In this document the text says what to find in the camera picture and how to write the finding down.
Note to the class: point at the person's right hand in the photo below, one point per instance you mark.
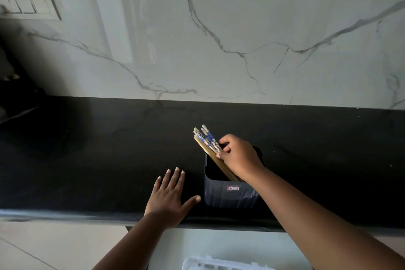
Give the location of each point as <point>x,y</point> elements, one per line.
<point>242,159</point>

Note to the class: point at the person's left hand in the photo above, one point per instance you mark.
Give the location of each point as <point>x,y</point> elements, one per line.
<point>167,203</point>

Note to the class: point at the dark grey plastic container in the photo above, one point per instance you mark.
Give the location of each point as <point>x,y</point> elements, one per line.
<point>227,198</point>

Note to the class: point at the white plastic drawer tray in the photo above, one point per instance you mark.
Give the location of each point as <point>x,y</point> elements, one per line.
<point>196,262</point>

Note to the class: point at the person's right forearm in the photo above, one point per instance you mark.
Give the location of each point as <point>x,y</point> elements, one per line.
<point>316,225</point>

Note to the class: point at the person's left forearm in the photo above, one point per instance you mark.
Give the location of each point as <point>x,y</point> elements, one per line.
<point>133,247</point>

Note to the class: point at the beige cabinet door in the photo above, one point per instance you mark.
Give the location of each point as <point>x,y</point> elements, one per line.
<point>12,260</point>
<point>47,244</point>
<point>395,243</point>

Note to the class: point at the black backpack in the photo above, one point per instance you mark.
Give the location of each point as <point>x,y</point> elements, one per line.
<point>19,95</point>

